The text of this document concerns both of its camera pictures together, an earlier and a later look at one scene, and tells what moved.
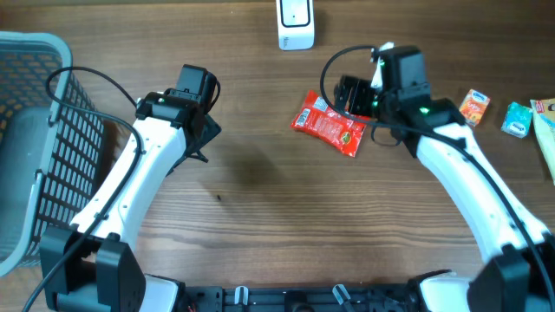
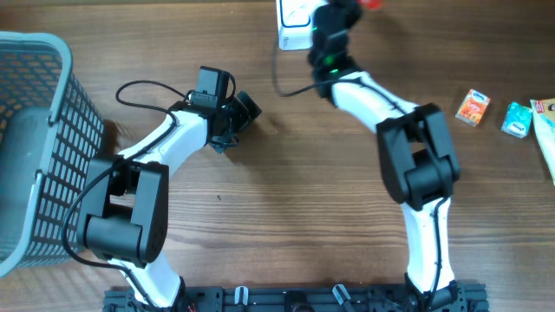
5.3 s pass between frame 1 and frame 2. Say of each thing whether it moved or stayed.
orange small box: stayed
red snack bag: moved
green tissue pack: stayed
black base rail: stayed
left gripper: moved
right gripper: moved
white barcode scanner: stayed
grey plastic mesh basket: stayed
